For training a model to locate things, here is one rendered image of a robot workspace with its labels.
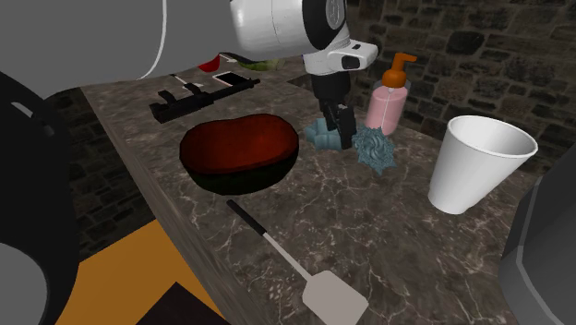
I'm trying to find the green rounded object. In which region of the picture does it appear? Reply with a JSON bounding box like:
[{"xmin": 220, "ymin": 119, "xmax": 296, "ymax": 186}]
[{"xmin": 234, "ymin": 56, "xmax": 287, "ymax": 73}]

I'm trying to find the thin white pen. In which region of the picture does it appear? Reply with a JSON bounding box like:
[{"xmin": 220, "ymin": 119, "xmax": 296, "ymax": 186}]
[{"xmin": 170, "ymin": 73, "xmax": 205, "ymax": 90}]

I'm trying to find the dark bowl with red inside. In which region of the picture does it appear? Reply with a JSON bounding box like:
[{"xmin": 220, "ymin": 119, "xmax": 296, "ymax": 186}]
[{"xmin": 179, "ymin": 113, "xmax": 301, "ymax": 197}]

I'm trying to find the red rounded object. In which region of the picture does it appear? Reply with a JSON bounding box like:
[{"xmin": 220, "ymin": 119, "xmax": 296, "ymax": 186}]
[{"xmin": 197, "ymin": 54, "xmax": 222, "ymax": 74}]

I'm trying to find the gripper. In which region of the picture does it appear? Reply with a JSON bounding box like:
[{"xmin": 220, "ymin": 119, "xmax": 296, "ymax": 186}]
[{"xmin": 311, "ymin": 70, "xmax": 357, "ymax": 150}]

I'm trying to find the blue-grey lumpy object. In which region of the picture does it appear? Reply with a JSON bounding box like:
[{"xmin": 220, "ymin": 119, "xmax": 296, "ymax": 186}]
[{"xmin": 304, "ymin": 118, "xmax": 344, "ymax": 152}]

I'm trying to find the white paper cup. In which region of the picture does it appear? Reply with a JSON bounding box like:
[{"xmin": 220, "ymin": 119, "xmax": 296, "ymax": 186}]
[{"xmin": 426, "ymin": 114, "xmax": 539, "ymax": 216}]

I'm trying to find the pink soap dispenser, orange pump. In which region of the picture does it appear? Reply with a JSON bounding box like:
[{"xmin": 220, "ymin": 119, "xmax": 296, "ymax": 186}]
[{"xmin": 364, "ymin": 52, "xmax": 418, "ymax": 137}]

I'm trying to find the white phone with black screen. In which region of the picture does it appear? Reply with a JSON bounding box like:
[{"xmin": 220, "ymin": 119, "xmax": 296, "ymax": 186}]
[{"xmin": 211, "ymin": 70, "xmax": 251, "ymax": 89}]

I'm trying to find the black toy gun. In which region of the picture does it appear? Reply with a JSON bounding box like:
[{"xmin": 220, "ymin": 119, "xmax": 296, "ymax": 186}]
[{"xmin": 149, "ymin": 78, "xmax": 261, "ymax": 125}]

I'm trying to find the blue-grey spiky swirl object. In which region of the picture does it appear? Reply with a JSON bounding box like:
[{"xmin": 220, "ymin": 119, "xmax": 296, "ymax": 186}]
[{"xmin": 352, "ymin": 125, "xmax": 398, "ymax": 176}]

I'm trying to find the dark grey rounded object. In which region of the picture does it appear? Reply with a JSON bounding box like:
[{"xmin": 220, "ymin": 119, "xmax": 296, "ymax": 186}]
[{"xmin": 498, "ymin": 143, "xmax": 576, "ymax": 325}]

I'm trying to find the grey spatula with black handle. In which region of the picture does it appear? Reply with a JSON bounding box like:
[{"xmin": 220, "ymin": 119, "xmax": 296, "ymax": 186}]
[{"xmin": 225, "ymin": 199, "xmax": 370, "ymax": 325}]

